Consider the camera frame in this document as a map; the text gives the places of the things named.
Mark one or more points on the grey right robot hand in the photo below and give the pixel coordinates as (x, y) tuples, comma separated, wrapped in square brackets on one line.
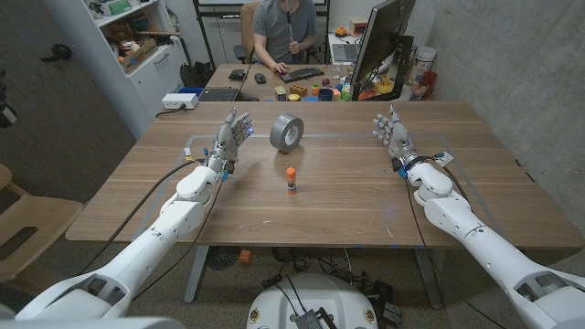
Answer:
[(399, 139)]

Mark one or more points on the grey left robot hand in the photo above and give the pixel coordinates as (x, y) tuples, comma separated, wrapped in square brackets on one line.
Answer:
[(227, 139)]

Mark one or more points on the grey duct tape roll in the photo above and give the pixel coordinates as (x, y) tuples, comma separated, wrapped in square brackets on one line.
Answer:
[(281, 132)]

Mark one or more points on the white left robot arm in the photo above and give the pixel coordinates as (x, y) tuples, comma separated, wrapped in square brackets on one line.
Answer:
[(151, 247)]

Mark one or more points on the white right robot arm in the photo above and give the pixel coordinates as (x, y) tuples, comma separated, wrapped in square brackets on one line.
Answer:
[(475, 242)]

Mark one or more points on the orange capped glue stick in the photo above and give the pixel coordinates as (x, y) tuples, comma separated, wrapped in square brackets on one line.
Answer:
[(291, 183)]

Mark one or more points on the black laptop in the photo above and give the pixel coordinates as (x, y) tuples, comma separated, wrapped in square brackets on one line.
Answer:
[(219, 94)]

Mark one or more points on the yellow bowl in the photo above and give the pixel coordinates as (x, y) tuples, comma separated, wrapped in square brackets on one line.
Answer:
[(384, 87)]

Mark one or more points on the white power box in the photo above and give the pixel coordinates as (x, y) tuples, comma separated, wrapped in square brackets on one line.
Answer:
[(179, 100)]

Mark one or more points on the black wallet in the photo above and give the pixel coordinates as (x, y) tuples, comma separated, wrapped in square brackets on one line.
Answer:
[(237, 74)]

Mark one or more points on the black computer mouse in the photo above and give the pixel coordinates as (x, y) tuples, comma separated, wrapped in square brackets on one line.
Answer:
[(260, 78)]

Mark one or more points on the black backpack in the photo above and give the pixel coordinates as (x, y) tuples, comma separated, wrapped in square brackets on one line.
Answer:
[(194, 74)]

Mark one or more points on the white canister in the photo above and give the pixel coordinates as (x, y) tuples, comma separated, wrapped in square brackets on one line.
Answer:
[(422, 61)]

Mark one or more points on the dark blue cup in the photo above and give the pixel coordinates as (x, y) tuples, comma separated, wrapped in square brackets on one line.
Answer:
[(326, 94)]

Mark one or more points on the brick red toy block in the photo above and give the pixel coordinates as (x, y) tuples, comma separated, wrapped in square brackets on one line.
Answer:
[(298, 90)]

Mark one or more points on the white shelf cabinet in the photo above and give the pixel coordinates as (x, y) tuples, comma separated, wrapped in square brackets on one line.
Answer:
[(146, 87)]

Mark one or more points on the black keyboard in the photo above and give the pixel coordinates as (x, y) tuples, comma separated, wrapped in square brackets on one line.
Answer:
[(301, 74)]

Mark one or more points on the black computer monitor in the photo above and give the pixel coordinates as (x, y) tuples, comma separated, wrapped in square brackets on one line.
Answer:
[(379, 41)]

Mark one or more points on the silver laptop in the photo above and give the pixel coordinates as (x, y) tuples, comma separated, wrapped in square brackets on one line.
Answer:
[(345, 52)]

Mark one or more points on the tan office chair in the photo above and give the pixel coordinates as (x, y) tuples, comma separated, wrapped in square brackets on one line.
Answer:
[(247, 27)]

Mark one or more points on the round black floor fan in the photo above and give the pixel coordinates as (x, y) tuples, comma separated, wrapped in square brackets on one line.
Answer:
[(221, 257)]

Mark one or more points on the small orange block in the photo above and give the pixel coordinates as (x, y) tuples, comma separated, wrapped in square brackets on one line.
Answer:
[(245, 256)]

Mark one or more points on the cardboard box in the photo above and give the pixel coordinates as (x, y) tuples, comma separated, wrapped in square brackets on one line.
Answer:
[(139, 57)]

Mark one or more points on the person in grey t-shirt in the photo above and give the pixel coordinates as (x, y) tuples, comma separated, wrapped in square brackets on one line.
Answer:
[(279, 27)]

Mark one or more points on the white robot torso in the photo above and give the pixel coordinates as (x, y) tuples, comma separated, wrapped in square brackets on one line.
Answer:
[(315, 297)]

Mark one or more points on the wooden chair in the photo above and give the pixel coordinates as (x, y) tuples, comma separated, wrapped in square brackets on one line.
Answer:
[(36, 219)]

